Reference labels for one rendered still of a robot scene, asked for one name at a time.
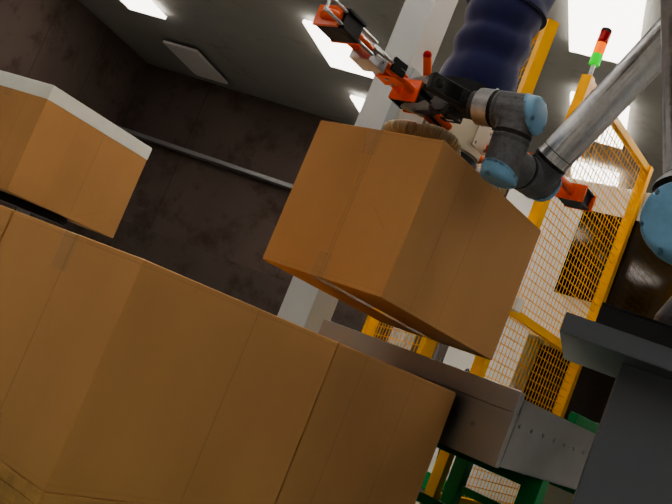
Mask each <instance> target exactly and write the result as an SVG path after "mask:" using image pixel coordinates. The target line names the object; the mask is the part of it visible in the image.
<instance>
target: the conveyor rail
mask: <svg viewBox="0 0 672 504"><path fill-rule="evenodd" d="M595 435H596V434H595V433H593V432H591V431H589V430H586V429H584V428H582V427H580V426H578V425H576V424H574V423H572V422H570V421H568V420H566V419H564V418H562V417H560V416H558V415H555V414H553V413H551V412H549V411H547V410H545V409H543V408H541V407H539V406H537V405H535V404H533V403H531V402H529V401H527V400H524V401H523V403H522V406H521V409H520V411H519V414H518V417H517V420H516V423H515V425H514V428H513V431H512V433H511V436H510V439H509V442H508V444H507V447H506V450H505V452H504V455H503V458H502V461H501V463H500V466H499V467H501V468H505V469H508V470H511V471H515V472H518V473H521V474H525V475H528V476H531V477H535V478H538V479H541V480H544V481H548V482H549V481H550V482H551V483H554V484H558V485H561V486H564V487H568V488H571V489H574V490H576V488H577V485H578V482H579V479H580V477H581V474H582V471H583V468H584V466H585V463H586V460H587V457H588V454H589V452H590V449H591V446H592V443H593V440H594V438H595Z"/></svg>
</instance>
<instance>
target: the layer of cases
mask: <svg viewBox="0 0 672 504"><path fill-rule="evenodd" d="M455 397H456V393H455V392H453V391H451V390H448V389H446V388H444V387H441V386H439V385H437V384H434V383H432V382H430V381H427V380H425V379H423V378H420V377H418V376H416V375H413V374H411V373H409V372H406V371H404V370H402V369H399V368H397V367H395V366H392V365H390V364H388V363H385V362H383V361H381V360H378V359H376V358H374V357H371V356H369V355H367V354H364V353H362V352H360V351H357V350H355V349H353V348H350V347H348V346H346V345H343V344H341V343H339V342H336V341H334V340H332V339H329V338H327V337H325V336H322V335H320V334H318V333H315V332H313V331H311V330H308V329H306V328H304V327H301V326H299V325H297V324H294V323H292V322H290V321H287V320H285V319H283V318H280V317H278V316H276V315H273V314H271V313H269V312H266V311H264V310H262V309H259V308H257V307H255V306H252V305H250V304H248V303H245V302H243V301H241V300H238V299H236V298H234V297H231V296H229V295H227V294H224V293H222V292H220V291H217V290H215V289H213V288H210V287H208V286H206V285H203V284H201V283H199V282H196V281H194V280H192V279H189V278H187V277H185V276H182V275H180V274H178V273H175V272H173V271H171V270H168V269H166V268H164V267H161V266H159V265H157V264H154V263H152V262H150V261H147V260H145V259H143V258H140V257H137V256H135V255H132V254H129V253H127V252H124V251H121V250H119V249H116V248H113V247H111V246H108V245H106V244H103V243H100V242H98V241H95V240H92V239H90V238H87V237H84V236H82V235H79V234H77V233H74V232H71V231H69V230H66V229H63V228H61V227H58V226H55V225H53V224H50V223H47V222H45V221H42V220H40V219H37V218H34V217H32V216H29V215H26V214H24V213H21V212H18V211H16V210H13V209H11V208H8V207H5V206H3V205H0V460H1V461H2V462H3V463H5V464H6V465H8V466H9V467H10V468H12V469H13V470H15V471H16V472H17V473H19V474H20V475H22V476H23V477H24V478H26V479H27V480H29V481H30V482H31V483H33V484H34V485H36V486H37V487H38V488H40V489H41V490H43V491H44V492H49V493H57V494H66V495H74V496H83V497H91V498H99V499H108V500H116V501H125V502H133V503H141V504H415V502H416V500H417V497H418V494H419V492H420V489H421V487H422V484H423V481H424V479H425V476H426V473H427V471H428V468H429V465H430V463H431V460H432V457H433V455H434V452H435V450H436V447H437V444H438V442H439V439H440V436H441V434H442V431H443V428H444V426H445V423H446V420H447V418H448V415H449V413H450V410H451V407H452V405H453V402H454V399H455Z"/></svg>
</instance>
